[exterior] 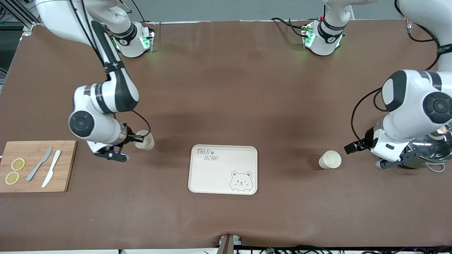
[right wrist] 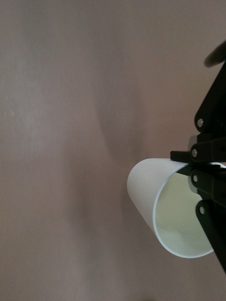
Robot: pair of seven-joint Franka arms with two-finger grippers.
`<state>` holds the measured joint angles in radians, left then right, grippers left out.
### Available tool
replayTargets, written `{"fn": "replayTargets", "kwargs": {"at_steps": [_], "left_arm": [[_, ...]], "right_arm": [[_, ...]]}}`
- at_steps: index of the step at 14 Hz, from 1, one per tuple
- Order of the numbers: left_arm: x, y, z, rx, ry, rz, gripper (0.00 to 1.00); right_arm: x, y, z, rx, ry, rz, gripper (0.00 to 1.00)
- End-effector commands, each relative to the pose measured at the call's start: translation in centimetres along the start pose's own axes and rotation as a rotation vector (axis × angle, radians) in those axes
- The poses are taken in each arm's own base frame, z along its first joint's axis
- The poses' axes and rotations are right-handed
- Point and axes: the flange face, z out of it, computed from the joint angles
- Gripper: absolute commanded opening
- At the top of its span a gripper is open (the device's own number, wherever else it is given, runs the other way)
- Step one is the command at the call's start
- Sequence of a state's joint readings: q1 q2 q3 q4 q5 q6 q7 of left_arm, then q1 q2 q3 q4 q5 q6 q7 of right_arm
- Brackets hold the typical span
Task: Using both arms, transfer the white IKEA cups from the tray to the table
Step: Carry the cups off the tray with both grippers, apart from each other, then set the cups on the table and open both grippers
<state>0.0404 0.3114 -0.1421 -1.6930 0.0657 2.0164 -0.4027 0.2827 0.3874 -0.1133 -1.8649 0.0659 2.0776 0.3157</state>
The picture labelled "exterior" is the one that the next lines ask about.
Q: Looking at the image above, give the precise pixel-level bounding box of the white paper-like cup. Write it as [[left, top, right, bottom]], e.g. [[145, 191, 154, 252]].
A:
[[134, 130, 155, 151], [319, 150, 342, 170]]

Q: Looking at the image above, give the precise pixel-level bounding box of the bamboo cutting board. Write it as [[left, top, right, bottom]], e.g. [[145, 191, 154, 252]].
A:
[[0, 140, 78, 193]]

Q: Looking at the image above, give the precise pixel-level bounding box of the white plastic knife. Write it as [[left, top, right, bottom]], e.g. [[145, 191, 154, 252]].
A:
[[41, 150, 62, 188]]

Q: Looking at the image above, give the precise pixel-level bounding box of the grey plastic knife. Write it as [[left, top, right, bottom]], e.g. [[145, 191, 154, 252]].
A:
[[26, 146, 53, 182]]

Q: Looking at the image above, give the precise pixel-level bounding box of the cream bear print tray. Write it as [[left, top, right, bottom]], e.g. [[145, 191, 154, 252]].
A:
[[188, 144, 258, 195]]

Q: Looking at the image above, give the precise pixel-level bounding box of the brown table cover sheet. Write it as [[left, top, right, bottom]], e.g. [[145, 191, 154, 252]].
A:
[[0, 19, 452, 252]]

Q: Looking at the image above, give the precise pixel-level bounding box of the metal table clamp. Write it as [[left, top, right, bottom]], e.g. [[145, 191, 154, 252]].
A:
[[218, 234, 243, 254]]

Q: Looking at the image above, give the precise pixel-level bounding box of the black right base cable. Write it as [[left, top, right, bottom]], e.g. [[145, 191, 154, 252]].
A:
[[132, 0, 156, 25]]

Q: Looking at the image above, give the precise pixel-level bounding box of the black base cable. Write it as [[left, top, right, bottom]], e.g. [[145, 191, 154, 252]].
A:
[[270, 17, 313, 38], [132, 0, 156, 25]]

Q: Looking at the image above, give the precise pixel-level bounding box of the aluminium frame profile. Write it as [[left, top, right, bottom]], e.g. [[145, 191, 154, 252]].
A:
[[0, 0, 40, 37]]

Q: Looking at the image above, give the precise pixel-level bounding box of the black left base cable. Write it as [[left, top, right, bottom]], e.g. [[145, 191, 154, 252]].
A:
[[270, 17, 313, 38]]

